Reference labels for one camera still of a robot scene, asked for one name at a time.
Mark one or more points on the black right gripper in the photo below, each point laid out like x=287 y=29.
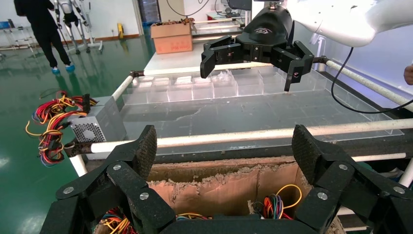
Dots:
x=267 y=29

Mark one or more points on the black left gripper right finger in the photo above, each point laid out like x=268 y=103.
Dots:
x=338 y=181

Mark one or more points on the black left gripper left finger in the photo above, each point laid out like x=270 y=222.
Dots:
x=129 y=181

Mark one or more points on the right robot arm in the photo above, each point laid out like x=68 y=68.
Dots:
x=338 y=22

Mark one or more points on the bystander bare hand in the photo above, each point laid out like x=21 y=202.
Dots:
x=409 y=75

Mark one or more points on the white workbench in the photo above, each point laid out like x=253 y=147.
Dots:
x=174 y=63

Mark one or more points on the clear acrylic divider tray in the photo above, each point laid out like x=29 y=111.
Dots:
x=180 y=92

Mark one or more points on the closed brown cardboard box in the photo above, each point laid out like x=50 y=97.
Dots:
x=171 y=40

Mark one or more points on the worn cardboard box with dividers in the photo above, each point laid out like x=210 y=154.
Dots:
x=226 y=190

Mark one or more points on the dark blue crate stack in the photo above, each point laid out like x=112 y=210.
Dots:
x=149 y=11

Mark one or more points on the yellow floor object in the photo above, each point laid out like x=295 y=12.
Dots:
x=120 y=30

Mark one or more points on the person in black clothes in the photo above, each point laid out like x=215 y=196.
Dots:
x=42 y=29

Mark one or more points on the humanoid robot on stand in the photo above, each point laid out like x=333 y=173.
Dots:
x=69 y=16

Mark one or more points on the white metal rack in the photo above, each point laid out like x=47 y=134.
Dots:
x=19 y=35

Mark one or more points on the white pipe table frame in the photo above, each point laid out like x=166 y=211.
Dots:
x=226 y=136

